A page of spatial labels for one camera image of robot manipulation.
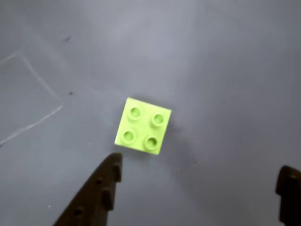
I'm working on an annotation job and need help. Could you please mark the green lego block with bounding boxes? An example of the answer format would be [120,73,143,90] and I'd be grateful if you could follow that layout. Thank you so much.
[114,97,172,155]

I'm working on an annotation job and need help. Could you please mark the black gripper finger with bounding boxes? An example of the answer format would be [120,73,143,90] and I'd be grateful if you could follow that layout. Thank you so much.
[275,165,301,226]
[53,153,123,226]

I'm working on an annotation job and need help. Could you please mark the grey mat with chalk square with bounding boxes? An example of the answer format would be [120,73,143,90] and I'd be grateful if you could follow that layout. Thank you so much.
[0,0,301,226]

